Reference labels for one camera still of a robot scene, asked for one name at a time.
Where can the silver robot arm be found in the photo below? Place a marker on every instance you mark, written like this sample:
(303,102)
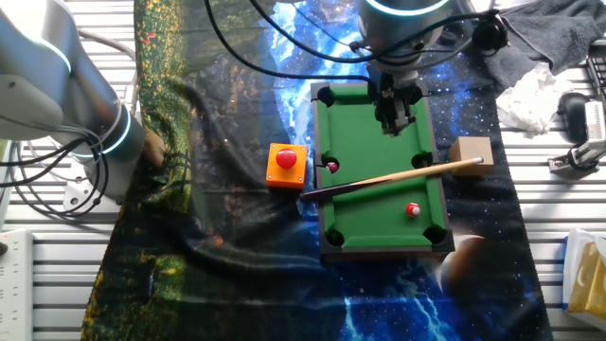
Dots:
(38,71)

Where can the galaxy and forest printed cloth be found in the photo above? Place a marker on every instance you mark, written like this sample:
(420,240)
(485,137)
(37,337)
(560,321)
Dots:
(237,213)

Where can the silver camera on metal bracket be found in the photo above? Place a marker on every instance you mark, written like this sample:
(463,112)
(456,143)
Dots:
(594,123)

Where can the black keyboard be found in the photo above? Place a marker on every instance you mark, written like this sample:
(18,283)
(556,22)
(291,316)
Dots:
(599,73)

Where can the red striped pool ball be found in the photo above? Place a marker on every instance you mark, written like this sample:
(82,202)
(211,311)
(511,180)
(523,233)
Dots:
(413,209)

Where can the crumpled white tissue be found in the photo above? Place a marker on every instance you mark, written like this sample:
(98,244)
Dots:
(532,102)

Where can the orange box red button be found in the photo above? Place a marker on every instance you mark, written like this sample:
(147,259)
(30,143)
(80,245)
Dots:
(286,173)

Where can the dark grey towel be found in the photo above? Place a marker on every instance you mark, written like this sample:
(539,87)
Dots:
(554,33)

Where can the maroon pool ball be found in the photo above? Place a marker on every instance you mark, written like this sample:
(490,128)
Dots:
(332,166)

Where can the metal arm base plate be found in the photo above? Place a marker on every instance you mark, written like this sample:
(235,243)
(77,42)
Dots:
(80,194)

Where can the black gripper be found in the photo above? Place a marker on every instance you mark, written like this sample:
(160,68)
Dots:
(402,90)

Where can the white power strip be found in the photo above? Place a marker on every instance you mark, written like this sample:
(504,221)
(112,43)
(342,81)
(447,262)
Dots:
(16,289)

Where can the mini green pool table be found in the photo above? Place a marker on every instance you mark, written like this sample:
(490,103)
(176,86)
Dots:
(369,142)

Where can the gold tissue pack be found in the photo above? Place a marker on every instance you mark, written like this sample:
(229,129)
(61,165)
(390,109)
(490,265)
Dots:
(589,279)

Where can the wooden pool cue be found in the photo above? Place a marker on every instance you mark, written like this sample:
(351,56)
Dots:
(402,176)

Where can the black computer mouse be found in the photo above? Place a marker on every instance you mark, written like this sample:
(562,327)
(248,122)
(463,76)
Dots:
(574,116)

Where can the wooden cube block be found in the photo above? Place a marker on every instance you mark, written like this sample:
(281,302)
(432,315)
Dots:
(468,150)

